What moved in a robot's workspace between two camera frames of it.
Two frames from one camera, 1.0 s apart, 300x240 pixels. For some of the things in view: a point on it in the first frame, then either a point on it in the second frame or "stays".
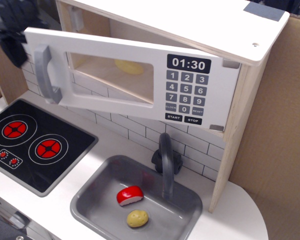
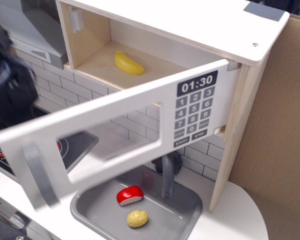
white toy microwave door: (136, 80) → (194, 109)
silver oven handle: (14, 218) stays
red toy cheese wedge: (129, 194) stays
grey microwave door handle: (42, 55) → (36, 169)
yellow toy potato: (136, 218) stays
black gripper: (16, 15) → (13, 88)
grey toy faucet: (167, 162) stays
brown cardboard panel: (273, 163) stays
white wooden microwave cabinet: (245, 29) stays
